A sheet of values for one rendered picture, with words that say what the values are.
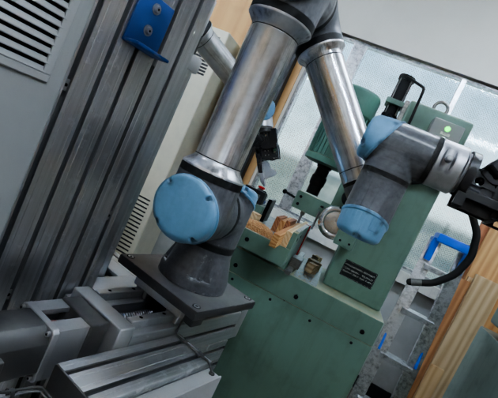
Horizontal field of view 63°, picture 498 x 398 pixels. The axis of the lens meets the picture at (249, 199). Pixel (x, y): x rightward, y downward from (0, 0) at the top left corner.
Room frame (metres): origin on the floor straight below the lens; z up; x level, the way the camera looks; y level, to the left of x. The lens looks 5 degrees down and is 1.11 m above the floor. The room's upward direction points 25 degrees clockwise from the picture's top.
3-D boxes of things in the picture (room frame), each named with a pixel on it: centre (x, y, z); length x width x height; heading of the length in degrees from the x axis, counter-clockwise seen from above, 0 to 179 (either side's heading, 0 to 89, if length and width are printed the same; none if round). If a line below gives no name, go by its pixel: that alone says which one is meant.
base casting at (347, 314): (1.57, -0.33, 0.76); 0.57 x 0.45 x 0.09; 78
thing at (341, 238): (1.41, -0.36, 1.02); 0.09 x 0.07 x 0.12; 168
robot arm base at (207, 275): (0.85, 0.04, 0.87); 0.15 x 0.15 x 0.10
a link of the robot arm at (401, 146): (0.65, -0.18, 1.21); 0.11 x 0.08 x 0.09; 75
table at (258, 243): (1.55, -0.09, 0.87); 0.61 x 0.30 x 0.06; 168
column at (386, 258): (1.54, -0.50, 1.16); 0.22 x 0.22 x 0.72; 78
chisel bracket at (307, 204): (1.59, -0.23, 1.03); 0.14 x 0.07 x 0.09; 78
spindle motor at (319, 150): (1.60, -0.21, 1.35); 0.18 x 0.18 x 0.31
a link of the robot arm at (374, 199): (0.67, -0.18, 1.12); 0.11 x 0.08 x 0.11; 165
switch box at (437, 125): (1.39, -0.50, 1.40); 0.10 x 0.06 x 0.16; 78
